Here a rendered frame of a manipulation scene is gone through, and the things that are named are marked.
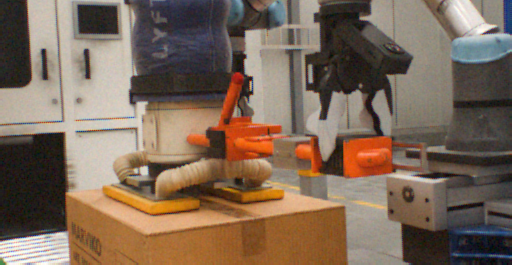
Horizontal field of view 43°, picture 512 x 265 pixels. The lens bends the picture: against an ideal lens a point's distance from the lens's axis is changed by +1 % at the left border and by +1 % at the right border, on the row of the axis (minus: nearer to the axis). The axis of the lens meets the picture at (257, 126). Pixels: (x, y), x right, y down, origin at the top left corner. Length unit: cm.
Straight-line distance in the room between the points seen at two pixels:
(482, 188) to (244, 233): 47
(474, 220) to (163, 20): 72
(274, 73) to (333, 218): 989
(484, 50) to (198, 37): 56
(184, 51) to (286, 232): 41
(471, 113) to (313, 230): 39
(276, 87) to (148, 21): 979
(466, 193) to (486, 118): 16
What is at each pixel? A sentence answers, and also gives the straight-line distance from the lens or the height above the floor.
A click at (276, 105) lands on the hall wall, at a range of 1110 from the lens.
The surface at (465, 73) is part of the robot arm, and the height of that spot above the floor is 119.
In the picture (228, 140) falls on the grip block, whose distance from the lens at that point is 113.
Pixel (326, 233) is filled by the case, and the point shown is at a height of 90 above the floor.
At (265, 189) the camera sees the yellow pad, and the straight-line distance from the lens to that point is 133.
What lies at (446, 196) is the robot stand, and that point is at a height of 96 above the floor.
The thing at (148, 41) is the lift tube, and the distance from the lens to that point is 134.
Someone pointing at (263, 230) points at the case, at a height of 92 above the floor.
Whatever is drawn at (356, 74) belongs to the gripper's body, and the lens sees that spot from 87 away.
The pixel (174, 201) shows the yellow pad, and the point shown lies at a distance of 124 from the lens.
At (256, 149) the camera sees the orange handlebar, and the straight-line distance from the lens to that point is 106.
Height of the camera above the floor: 117
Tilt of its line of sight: 3 degrees down
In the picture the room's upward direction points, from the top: 2 degrees counter-clockwise
